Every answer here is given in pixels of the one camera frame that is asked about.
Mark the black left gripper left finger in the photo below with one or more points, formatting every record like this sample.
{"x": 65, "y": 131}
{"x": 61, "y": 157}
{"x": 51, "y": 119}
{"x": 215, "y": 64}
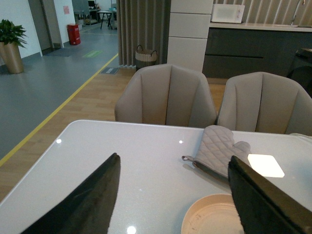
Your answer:
{"x": 88, "y": 208}

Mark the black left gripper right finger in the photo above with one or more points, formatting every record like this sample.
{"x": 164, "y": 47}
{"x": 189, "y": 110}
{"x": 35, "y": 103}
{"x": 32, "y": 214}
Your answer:
{"x": 262, "y": 207}

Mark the beige round plate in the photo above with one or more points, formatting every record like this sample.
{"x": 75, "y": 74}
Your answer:
{"x": 213, "y": 214}

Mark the grey quilted oven mitt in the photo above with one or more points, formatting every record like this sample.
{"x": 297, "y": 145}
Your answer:
{"x": 216, "y": 148}

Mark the white cloth at table edge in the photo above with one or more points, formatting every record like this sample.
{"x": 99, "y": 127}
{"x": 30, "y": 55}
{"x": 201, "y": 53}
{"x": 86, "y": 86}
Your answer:
{"x": 302, "y": 136}

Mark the beige right dining chair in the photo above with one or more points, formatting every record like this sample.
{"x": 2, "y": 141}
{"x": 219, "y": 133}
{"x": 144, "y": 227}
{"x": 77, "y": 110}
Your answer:
{"x": 266, "y": 103}

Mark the beige dining chair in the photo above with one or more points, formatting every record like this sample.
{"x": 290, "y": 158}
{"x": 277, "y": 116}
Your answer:
{"x": 266, "y": 103}
{"x": 167, "y": 95}

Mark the beige left dining chair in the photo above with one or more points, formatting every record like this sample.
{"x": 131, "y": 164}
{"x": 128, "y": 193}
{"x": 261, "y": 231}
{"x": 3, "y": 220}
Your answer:
{"x": 167, "y": 95}

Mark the dark kitchen counter cabinet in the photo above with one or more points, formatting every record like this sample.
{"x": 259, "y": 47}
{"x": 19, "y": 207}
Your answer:
{"x": 233, "y": 51}

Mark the gold plant pot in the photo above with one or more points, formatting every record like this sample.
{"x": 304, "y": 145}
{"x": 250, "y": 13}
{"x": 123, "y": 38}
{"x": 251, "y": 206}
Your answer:
{"x": 10, "y": 54}

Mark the red fire extinguisher box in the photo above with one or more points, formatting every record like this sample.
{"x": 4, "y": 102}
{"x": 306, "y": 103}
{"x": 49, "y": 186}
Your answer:
{"x": 73, "y": 34}

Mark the green potted plant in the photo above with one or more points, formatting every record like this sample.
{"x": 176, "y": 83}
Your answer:
{"x": 10, "y": 33}

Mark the black table in background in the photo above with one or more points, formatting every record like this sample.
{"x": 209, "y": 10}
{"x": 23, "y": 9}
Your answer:
{"x": 110, "y": 16}

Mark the white microwave oven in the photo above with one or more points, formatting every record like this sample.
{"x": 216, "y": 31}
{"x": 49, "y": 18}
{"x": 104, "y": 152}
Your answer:
{"x": 227, "y": 13}

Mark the woven basket with handles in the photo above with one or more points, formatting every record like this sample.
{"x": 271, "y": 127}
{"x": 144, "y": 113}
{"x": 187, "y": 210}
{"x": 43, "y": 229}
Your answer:
{"x": 145, "y": 57}

